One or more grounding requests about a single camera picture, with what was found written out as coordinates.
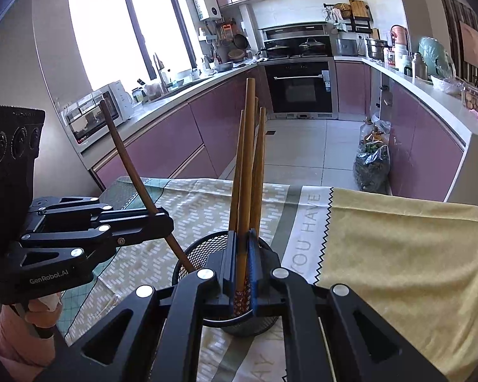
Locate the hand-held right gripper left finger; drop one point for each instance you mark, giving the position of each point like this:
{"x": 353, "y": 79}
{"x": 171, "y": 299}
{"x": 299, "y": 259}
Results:
{"x": 232, "y": 270}

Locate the white microwave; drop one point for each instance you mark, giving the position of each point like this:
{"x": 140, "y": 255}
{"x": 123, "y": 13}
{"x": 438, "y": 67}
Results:
{"x": 83, "y": 121}

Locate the mint appliance under plastic bag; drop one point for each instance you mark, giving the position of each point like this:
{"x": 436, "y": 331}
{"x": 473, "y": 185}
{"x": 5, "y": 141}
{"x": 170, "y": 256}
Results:
{"x": 436, "y": 57}

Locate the round bamboo basket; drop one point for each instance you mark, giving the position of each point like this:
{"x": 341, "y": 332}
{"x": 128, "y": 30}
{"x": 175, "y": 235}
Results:
{"x": 236, "y": 55}

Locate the grey refrigerator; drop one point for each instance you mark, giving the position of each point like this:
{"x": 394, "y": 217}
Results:
{"x": 59, "y": 167}

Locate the kitchen sink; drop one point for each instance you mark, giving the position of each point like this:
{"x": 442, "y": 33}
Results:
{"x": 183, "y": 85}

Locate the stainless range hood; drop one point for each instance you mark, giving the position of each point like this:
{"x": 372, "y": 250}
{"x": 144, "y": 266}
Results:
{"x": 294, "y": 32}

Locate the steel mixing bowl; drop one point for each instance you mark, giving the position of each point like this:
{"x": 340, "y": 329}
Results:
{"x": 223, "y": 67}

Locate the kitchen window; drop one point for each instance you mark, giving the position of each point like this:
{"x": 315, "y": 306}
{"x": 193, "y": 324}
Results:
{"x": 103, "y": 39}

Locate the black wall rack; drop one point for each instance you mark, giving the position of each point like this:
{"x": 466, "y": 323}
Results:
{"x": 358, "y": 26}

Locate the glass oil jug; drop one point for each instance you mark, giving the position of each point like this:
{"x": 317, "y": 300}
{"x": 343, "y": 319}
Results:
{"x": 371, "y": 132}

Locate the black pot with glass lid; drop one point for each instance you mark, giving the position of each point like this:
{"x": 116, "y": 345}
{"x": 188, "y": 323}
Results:
{"x": 275, "y": 51}
{"x": 312, "y": 47}

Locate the pink kitchen base cabinets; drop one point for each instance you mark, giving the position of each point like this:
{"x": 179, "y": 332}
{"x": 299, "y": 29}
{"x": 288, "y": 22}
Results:
{"x": 163, "y": 139}
{"x": 422, "y": 147}

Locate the person's left hand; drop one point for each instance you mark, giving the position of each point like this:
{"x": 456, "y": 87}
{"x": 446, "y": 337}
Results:
{"x": 40, "y": 312}

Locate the striped wall panel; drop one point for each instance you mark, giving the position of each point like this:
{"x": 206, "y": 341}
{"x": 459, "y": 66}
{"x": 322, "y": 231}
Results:
{"x": 452, "y": 12}

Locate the black built-in oven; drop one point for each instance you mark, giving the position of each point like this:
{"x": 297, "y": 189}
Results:
{"x": 298, "y": 91}

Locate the hanging black pan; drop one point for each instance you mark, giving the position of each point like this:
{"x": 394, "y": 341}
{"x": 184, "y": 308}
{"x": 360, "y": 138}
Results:
{"x": 240, "y": 41}

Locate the black mesh cup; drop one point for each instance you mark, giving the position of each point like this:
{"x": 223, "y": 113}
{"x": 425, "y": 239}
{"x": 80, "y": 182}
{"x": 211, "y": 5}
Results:
{"x": 213, "y": 246}

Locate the wooden cutting board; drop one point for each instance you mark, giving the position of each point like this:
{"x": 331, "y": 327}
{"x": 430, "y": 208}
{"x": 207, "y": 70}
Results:
{"x": 358, "y": 8}

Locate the white canister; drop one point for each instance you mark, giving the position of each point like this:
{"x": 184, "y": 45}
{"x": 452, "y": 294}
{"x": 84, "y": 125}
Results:
{"x": 403, "y": 59}

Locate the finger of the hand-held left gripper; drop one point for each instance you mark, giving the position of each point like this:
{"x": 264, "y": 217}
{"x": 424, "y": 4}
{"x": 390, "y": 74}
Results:
{"x": 147, "y": 232}
{"x": 135, "y": 217}

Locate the plastic bag of greens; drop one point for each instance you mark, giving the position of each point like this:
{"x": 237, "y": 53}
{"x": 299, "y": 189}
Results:
{"x": 372, "y": 169}

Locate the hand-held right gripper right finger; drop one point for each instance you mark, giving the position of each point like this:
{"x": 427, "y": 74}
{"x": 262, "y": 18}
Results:
{"x": 253, "y": 270}

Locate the wall utensil holder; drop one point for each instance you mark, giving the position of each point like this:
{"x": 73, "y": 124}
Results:
{"x": 219, "y": 34}

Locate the white water heater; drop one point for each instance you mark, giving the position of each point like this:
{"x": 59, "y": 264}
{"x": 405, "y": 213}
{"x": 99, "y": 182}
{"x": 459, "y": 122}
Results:
{"x": 205, "y": 4}

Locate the grey box appliance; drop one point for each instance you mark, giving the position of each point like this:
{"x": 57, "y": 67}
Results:
{"x": 346, "y": 47}

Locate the steel stockpot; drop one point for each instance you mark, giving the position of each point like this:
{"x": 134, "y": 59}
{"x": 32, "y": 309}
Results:
{"x": 376, "y": 47}

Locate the pink kettle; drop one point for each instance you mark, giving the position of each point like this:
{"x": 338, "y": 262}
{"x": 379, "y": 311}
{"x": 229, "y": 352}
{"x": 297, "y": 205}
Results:
{"x": 399, "y": 36}

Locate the steel kitchen faucet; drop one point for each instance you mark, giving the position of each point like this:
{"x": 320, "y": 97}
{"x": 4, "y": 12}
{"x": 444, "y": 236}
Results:
{"x": 159, "y": 67}

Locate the steel thermos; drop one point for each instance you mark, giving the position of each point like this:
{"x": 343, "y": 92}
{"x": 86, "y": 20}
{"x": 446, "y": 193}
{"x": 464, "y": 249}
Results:
{"x": 419, "y": 67}

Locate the pink wall picture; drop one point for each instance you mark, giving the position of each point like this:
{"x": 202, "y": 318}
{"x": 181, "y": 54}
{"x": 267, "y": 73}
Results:
{"x": 472, "y": 45}

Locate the patchwork printed tablecloth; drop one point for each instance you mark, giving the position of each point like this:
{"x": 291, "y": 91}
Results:
{"x": 199, "y": 207}

